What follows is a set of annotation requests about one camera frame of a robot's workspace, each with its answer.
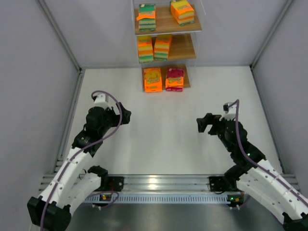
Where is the orange scrub box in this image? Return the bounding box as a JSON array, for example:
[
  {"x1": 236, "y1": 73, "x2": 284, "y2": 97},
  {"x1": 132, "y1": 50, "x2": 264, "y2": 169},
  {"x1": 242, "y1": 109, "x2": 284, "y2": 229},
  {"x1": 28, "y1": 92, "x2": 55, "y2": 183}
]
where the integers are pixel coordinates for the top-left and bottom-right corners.
[{"x1": 143, "y1": 68, "x2": 162, "y2": 93}]

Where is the pink orange sponge box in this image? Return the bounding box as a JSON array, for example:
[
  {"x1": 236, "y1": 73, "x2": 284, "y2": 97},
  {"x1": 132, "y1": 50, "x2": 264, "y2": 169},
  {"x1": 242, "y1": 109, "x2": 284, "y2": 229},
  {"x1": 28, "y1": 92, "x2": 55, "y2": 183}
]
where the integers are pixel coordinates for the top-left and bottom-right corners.
[{"x1": 165, "y1": 67, "x2": 184, "y2": 92}]

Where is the yellow sponge pack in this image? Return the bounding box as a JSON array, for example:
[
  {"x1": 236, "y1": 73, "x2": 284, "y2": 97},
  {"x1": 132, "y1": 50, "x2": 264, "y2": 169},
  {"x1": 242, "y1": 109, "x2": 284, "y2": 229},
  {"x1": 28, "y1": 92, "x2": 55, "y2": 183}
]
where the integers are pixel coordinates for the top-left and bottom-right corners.
[
  {"x1": 170, "y1": 0, "x2": 195, "y2": 26},
  {"x1": 137, "y1": 35, "x2": 154, "y2": 63}
]

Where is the orange green sponge pack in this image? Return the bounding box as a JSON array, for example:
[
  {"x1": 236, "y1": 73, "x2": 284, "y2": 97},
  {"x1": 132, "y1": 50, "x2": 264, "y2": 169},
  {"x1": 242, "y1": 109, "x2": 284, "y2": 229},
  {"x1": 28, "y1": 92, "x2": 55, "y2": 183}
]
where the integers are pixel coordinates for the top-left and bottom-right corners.
[{"x1": 154, "y1": 34, "x2": 172, "y2": 60}]

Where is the green top sponge pack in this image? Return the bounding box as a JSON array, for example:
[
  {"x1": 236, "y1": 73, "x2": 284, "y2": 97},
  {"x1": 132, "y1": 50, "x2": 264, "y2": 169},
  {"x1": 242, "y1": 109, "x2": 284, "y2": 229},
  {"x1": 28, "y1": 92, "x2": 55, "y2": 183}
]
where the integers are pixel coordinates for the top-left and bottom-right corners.
[{"x1": 136, "y1": 3, "x2": 156, "y2": 32}]

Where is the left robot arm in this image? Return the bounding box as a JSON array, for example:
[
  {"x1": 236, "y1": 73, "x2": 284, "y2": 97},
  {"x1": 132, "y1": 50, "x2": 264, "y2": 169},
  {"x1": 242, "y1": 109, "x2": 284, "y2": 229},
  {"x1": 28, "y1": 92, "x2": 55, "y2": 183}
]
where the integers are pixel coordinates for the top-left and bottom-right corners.
[{"x1": 27, "y1": 102, "x2": 131, "y2": 231}]

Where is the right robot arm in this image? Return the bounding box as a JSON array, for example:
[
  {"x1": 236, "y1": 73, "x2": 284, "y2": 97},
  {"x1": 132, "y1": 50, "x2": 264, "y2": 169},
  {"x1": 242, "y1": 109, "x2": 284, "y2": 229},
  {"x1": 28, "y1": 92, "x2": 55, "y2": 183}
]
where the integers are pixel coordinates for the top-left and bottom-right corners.
[{"x1": 196, "y1": 113, "x2": 308, "y2": 231}]

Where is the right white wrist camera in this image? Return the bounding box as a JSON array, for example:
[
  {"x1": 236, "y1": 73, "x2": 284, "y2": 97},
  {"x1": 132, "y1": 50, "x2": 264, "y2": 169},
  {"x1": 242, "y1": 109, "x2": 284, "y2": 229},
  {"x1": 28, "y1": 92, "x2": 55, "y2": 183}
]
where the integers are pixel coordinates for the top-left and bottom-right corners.
[{"x1": 218, "y1": 101, "x2": 239, "y2": 121}]

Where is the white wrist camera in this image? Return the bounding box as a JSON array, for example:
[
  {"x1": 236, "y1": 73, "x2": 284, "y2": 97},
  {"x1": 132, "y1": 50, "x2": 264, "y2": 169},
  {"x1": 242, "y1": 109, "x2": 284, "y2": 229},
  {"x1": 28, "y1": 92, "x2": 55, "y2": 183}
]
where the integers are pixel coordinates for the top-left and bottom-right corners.
[
  {"x1": 218, "y1": 101, "x2": 239, "y2": 121},
  {"x1": 93, "y1": 93, "x2": 112, "y2": 110}
]

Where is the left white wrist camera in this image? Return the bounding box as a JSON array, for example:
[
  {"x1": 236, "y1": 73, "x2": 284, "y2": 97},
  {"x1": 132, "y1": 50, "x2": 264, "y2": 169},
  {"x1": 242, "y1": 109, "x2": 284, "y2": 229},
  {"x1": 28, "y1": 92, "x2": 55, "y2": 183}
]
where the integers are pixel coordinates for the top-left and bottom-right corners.
[{"x1": 93, "y1": 93, "x2": 112, "y2": 110}]

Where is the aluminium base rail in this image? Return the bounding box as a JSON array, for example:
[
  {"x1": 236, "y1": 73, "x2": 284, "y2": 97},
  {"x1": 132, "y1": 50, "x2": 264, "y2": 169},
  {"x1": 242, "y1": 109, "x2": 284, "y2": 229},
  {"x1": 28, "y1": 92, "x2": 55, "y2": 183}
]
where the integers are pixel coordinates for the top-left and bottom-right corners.
[{"x1": 38, "y1": 173, "x2": 301, "y2": 205}]

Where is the white wire wooden shelf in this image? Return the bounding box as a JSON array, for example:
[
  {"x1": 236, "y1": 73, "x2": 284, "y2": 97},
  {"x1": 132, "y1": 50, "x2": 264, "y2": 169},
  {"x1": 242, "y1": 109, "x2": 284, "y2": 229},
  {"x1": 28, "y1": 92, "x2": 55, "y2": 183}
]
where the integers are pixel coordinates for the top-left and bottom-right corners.
[{"x1": 131, "y1": 0, "x2": 205, "y2": 93}]

